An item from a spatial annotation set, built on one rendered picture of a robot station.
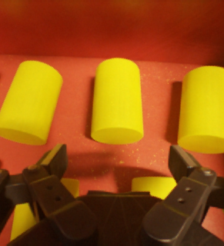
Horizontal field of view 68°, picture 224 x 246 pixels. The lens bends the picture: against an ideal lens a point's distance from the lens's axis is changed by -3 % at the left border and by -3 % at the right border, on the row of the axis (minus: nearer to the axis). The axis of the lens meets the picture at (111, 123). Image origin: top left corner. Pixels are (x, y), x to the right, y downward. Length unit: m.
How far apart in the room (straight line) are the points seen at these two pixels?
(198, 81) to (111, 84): 0.12
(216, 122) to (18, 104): 0.24
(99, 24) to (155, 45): 0.10
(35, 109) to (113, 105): 0.10
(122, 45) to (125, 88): 0.12
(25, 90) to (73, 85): 0.10
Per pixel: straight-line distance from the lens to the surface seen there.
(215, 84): 0.26
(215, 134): 0.22
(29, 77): 0.26
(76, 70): 0.34
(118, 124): 0.20
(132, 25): 0.30
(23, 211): 0.21
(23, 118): 0.23
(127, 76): 0.24
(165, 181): 0.19
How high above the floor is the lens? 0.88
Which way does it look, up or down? 66 degrees down
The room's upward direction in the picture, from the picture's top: 3 degrees counter-clockwise
